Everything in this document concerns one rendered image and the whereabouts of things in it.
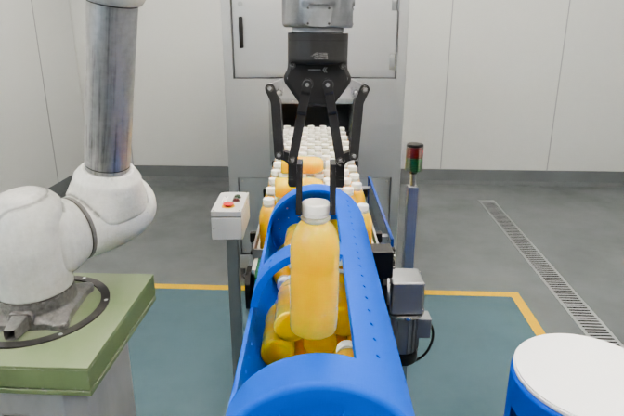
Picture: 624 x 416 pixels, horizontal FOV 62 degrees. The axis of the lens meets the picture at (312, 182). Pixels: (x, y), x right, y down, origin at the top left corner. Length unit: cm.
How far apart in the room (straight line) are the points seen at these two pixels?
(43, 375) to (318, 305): 61
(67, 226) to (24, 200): 10
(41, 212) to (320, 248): 67
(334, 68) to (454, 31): 505
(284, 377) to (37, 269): 64
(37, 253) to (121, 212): 20
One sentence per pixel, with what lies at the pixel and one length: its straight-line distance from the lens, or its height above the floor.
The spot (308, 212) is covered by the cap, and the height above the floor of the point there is 143.
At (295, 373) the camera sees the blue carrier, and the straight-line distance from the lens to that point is 73.
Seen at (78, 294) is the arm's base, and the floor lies 109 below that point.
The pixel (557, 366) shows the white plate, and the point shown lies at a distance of 117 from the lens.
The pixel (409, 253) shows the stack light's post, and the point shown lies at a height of 83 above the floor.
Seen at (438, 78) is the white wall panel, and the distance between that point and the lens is 569.
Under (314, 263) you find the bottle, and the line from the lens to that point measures 70.
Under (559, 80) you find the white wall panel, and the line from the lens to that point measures 604.
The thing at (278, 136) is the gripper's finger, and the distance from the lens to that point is 67.
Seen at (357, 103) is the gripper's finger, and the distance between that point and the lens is 66.
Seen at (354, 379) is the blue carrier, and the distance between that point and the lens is 73.
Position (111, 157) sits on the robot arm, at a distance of 124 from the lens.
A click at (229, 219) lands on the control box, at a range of 169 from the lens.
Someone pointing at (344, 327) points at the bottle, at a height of 110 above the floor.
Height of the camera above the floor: 167
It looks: 17 degrees down
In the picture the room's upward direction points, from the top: straight up
